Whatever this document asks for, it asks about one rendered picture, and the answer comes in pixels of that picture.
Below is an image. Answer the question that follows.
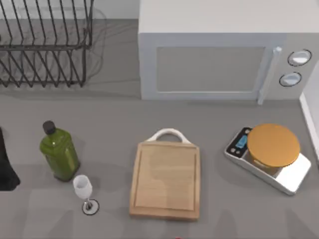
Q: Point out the pale microwave door handle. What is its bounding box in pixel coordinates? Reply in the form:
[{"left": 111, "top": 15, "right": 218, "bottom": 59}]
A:
[{"left": 257, "top": 46, "right": 283, "bottom": 105}]

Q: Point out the large microwave knob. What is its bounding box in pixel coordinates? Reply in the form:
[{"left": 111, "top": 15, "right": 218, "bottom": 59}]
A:
[{"left": 287, "top": 49, "right": 313, "bottom": 67}]

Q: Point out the wooden cutting board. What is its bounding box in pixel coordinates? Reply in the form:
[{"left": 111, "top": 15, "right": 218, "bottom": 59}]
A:
[{"left": 129, "top": 128, "right": 201, "bottom": 222}]

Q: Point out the silver kitchen scale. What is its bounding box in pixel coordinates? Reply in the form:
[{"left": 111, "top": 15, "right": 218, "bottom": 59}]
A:
[{"left": 224, "top": 123, "right": 312, "bottom": 196}]

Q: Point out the black wire dish rack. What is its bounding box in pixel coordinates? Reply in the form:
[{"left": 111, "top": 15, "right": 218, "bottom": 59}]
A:
[{"left": 0, "top": 0, "right": 96, "bottom": 88}]

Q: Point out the clear wine glass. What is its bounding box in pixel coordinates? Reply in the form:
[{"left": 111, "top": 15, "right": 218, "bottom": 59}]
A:
[{"left": 72, "top": 175, "right": 100, "bottom": 215}]

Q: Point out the pale microwave oven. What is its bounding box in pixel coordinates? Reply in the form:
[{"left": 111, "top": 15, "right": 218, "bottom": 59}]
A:
[{"left": 138, "top": 0, "right": 319, "bottom": 105}]

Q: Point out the green bottle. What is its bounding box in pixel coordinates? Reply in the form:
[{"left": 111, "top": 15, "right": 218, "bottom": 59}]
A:
[{"left": 39, "top": 120, "right": 81, "bottom": 182}]

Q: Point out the small microwave knob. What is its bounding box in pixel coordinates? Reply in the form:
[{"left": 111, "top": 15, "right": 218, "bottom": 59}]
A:
[{"left": 279, "top": 72, "right": 303, "bottom": 87}]

